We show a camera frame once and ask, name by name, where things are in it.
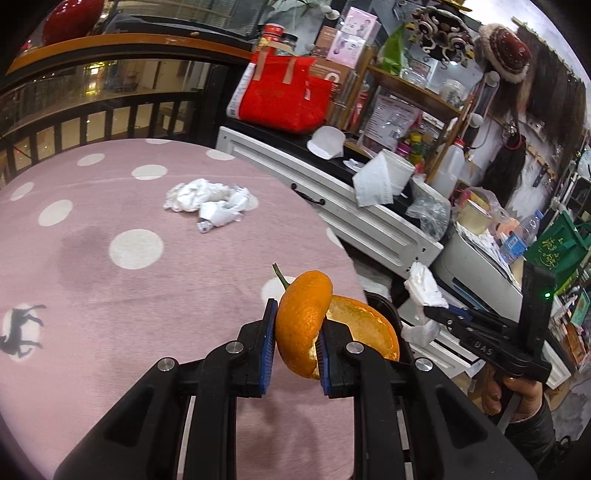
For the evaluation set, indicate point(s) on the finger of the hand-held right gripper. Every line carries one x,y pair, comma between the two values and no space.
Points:
466,317
445,323

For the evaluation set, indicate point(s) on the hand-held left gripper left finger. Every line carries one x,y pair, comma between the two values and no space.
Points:
268,350

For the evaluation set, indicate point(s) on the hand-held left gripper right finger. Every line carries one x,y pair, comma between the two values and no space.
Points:
324,369

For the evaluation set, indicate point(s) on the white tissue wad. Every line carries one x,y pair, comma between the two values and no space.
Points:
425,286

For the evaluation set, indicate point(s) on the orange peel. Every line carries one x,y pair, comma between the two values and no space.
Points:
300,318

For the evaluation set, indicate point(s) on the person's right forearm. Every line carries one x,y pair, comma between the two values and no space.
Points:
535,438

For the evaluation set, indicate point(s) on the person's right hand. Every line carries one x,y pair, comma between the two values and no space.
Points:
528,397

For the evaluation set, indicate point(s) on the white printer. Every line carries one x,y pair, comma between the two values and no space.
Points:
461,263

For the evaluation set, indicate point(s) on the clear plastic water bottle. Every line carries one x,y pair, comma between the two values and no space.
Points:
519,240

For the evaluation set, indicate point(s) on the green shopping bag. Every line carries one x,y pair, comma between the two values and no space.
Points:
558,249

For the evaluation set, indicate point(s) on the clear plastic bag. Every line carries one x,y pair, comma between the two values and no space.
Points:
429,212

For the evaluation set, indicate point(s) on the crumpled white wrapper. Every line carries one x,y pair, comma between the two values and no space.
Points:
221,214

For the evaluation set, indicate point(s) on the white plastic jug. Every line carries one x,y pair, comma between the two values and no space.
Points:
448,170

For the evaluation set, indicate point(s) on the folded white napkin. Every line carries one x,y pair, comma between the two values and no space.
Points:
371,184

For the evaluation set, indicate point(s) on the crumpled white tissue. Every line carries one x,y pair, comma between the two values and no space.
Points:
189,196

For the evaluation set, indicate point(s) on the white paper bowl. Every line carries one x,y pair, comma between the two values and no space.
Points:
325,141

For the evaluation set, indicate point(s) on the dark hanging hairpiece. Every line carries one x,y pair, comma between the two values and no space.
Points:
549,106

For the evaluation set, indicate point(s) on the wooden shelf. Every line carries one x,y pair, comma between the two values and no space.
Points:
415,87

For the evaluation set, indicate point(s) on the red insulated bag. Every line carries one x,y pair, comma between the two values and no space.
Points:
277,101

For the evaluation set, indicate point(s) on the red fur-trimmed hat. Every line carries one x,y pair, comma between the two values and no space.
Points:
505,50

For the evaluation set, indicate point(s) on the green packet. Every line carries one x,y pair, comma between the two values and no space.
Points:
392,53

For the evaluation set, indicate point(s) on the ornate dark headpiece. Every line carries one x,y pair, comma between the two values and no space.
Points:
438,32

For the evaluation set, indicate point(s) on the pink printed box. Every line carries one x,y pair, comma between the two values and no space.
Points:
346,48
362,23

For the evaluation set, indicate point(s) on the red tin can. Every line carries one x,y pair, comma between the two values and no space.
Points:
270,34

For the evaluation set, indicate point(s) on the dark wooden railing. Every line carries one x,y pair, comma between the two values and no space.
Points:
138,42

